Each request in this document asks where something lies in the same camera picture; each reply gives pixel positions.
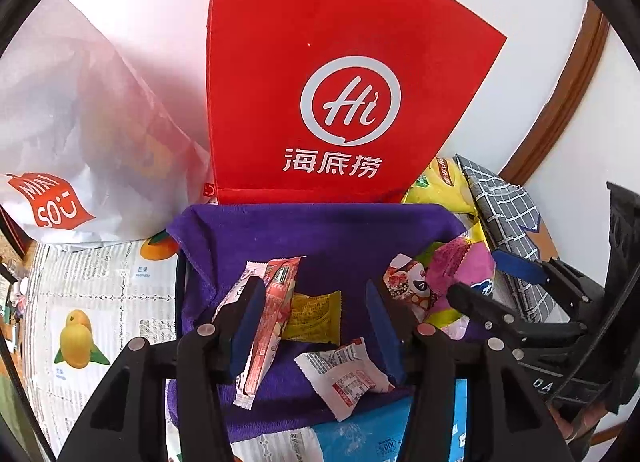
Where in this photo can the fruit printed tablecloth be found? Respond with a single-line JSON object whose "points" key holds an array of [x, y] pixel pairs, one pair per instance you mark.
{"points": [[100, 282]]}

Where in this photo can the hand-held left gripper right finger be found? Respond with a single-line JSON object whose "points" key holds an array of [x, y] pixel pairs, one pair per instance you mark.
{"points": [[385, 337]]}

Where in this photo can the large yellow snack bag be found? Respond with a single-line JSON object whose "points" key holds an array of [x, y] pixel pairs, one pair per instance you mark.
{"points": [[430, 192]]}

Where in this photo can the white plastic shopping bag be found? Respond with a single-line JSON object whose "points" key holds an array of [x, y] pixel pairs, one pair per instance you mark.
{"points": [[100, 141]]}

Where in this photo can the red paper bag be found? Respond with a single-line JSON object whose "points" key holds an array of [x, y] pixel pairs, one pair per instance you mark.
{"points": [[280, 66]]}

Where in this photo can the brown wooden door frame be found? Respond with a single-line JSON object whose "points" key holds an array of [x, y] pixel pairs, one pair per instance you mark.
{"points": [[565, 106]]}

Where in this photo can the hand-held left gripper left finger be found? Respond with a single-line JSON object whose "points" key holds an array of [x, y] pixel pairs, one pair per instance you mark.
{"points": [[247, 332]]}

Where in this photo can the red patterned candy packet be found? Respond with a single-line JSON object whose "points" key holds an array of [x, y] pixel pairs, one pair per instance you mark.
{"points": [[407, 282]]}

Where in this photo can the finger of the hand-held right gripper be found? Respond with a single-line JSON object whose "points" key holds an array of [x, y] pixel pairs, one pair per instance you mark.
{"points": [[517, 264], [480, 304]]}

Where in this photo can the red and pink stick packet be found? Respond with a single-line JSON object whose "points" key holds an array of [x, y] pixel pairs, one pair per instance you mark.
{"points": [[275, 302]]}

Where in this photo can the blue tissue pack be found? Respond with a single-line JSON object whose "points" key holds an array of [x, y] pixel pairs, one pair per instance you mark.
{"points": [[365, 437]]}

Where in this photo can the grey checked cloth bag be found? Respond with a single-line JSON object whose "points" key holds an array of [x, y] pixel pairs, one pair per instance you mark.
{"points": [[505, 202]]}

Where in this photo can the pink and yellow snack packet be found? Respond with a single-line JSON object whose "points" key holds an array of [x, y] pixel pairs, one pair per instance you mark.
{"points": [[460, 262]]}

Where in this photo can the small yellow snack packet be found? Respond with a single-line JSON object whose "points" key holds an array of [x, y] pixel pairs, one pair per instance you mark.
{"points": [[312, 317]]}

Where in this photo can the purple towel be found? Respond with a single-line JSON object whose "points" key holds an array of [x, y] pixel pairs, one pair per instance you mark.
{"points": [[320, 242]]}

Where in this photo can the person's right hand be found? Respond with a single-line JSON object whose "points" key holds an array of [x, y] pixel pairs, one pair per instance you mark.
{"points": [[575, 424]]}

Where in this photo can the white and red snack packet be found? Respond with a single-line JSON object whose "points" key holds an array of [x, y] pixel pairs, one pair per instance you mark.
{"points": [[340, 377]]}

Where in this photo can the pale pink snack packet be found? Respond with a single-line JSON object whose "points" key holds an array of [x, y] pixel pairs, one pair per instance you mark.
{"points": [[235, 292]]}

